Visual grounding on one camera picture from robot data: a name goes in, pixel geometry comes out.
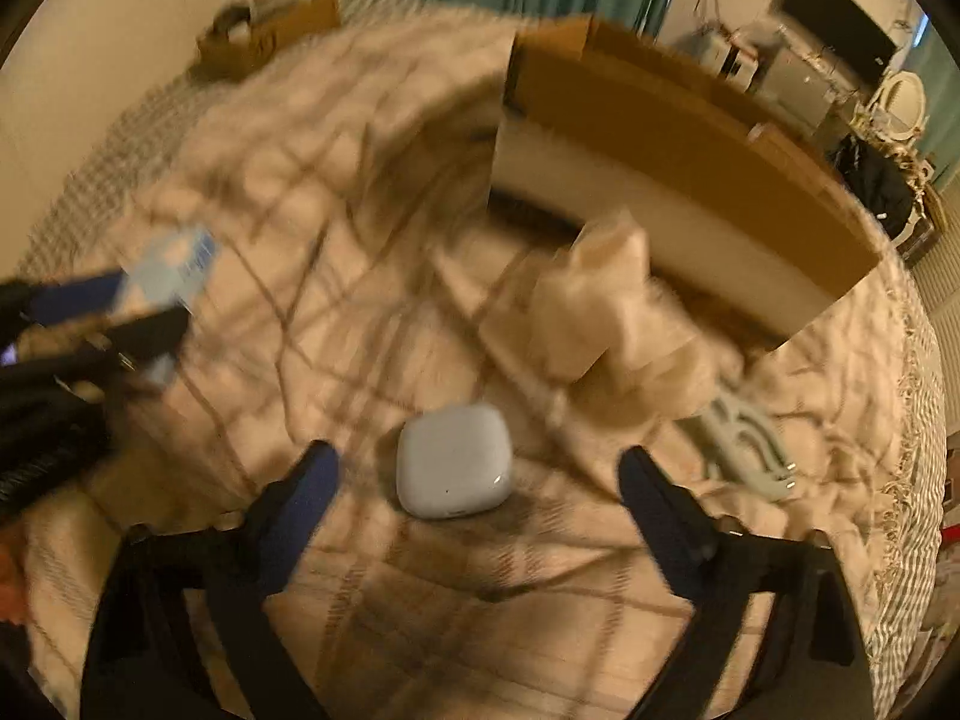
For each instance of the checkered bed sheet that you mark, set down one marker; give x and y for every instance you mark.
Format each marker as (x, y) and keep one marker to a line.
(909, 540)

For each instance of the large cardboard box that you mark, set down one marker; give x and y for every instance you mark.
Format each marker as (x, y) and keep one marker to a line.
(675, 187)

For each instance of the black television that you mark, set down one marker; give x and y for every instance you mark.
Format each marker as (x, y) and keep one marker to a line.
(836, 19)

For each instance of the grey cabinet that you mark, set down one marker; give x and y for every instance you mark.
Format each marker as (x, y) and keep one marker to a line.
(799, 82)

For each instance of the black garment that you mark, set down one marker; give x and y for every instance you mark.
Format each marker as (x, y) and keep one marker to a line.
(874, 176)

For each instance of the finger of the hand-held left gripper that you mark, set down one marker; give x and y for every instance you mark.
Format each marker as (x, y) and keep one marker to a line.
(75, 298)
(142, 336)

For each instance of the small cardboard box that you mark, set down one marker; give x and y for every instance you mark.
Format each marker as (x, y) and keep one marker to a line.
(262, 41)

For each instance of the white appliance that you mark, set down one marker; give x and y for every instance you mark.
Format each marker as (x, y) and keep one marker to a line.
(724, 52)

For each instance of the beige fluffy cloth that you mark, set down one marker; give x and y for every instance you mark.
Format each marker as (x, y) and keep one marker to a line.
(607, 322)

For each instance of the light blue small box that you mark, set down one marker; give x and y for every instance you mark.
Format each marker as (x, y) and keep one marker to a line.
(176, 262)

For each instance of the white earbud case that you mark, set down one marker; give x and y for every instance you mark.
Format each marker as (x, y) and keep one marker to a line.
(451, 469)

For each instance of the white ornate mirror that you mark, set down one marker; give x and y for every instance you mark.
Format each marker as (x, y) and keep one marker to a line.
(900, 101)

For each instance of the plaid beige blanket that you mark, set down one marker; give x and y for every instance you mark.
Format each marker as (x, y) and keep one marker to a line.
(360, 240)

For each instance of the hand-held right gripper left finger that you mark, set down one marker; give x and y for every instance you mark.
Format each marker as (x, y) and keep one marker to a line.
(309, 491)

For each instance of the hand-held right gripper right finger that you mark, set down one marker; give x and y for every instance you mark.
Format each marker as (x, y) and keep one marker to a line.
(651, 506)

